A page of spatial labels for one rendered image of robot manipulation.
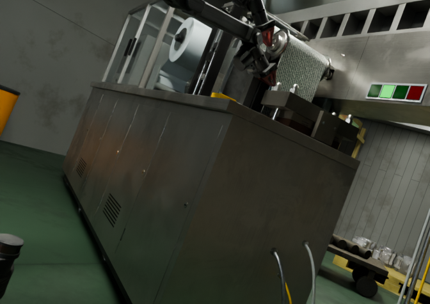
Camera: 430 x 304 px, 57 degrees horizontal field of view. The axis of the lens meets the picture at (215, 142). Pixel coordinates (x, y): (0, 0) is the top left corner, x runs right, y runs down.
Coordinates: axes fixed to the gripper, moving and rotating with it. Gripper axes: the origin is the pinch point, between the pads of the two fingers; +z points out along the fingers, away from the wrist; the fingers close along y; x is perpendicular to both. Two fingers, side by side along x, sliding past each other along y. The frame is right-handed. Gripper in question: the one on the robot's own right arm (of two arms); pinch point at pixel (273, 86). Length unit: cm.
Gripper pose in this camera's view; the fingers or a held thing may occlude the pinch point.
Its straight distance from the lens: 167.7
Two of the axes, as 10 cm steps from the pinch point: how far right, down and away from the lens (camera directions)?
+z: 5.2, 7.5, 4.1
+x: 7.2, -6.4, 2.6
